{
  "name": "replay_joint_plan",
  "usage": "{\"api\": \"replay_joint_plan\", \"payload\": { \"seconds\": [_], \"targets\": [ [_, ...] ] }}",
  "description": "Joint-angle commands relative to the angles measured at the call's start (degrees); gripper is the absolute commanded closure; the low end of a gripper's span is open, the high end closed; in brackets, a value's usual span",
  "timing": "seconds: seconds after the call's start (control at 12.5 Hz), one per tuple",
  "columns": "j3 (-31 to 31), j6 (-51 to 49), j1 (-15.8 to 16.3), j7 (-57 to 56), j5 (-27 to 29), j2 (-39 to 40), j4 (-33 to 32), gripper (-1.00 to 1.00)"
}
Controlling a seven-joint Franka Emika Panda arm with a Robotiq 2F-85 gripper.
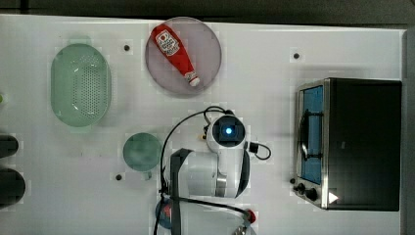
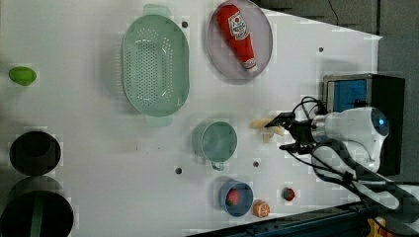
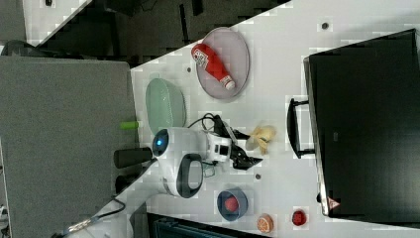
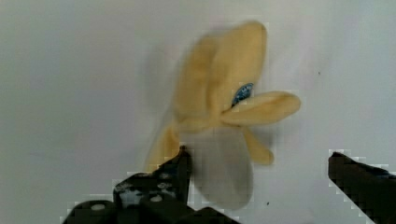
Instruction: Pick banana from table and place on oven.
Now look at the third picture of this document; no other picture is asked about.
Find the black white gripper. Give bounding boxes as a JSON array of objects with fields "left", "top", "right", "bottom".
[{"left": 205, "top": 115, "right": 262, "bottom": 171}]

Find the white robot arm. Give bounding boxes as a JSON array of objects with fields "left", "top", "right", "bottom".
[{"left": 114, "top": 113, "right": 262, "bottom": 216}]

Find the green mug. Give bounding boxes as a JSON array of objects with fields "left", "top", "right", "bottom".
[{"left": 202, "top": 162, "right": 216, "bottom": 178}]

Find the silver black toaster oven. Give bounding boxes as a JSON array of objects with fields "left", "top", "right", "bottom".
[{"left": 286, "top": 29, "right": 420, "bottom": 228}]

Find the grey round plate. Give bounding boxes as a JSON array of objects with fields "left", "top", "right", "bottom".
[{"left": 196, "top": 27, "right": 250, "bottom": 99}]

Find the red ketchup bottle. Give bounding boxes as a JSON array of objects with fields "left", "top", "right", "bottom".
[{"left": 191, "top": 44, "right": 236, "bottom": 90}]

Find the yellow plush peeled banana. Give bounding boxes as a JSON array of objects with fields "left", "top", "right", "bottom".
[{"left": 246, "top": 125, "right": 276, "bottom": 155}]

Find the red toy strawberry in bowl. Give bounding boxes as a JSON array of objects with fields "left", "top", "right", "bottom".
[{"left": 224, "top": 196, "right": 239, "bottom": 212}]

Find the green plastic colander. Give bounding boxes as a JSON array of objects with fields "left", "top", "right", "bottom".
[{"left": 146, "top": 78, "right": 186, "bottom": 135}]

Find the red toy strawberry on table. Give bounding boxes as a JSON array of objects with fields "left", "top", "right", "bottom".
[{"left": 292, "top": 209, "right": 307, "bottom": 226}]

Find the orange slice toy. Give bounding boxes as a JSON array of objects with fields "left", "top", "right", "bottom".
[{"left": 257, "top": 213, "right": 273, "bottom": 233}]

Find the blue bowl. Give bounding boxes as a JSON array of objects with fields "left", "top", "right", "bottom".
[{"left": 217, "top": 187, "right": 249, "bottom": 221}]

